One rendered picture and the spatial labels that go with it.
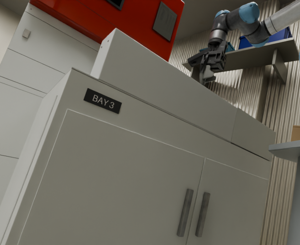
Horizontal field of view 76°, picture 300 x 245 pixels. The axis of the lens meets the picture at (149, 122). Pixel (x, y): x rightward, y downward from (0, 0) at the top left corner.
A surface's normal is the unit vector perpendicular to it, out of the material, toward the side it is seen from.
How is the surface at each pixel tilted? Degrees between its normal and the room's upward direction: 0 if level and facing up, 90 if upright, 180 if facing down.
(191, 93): 90
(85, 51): 90
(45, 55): 90
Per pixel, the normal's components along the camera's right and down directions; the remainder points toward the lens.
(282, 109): -0.69, -0.32
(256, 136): 0.56, 0.00
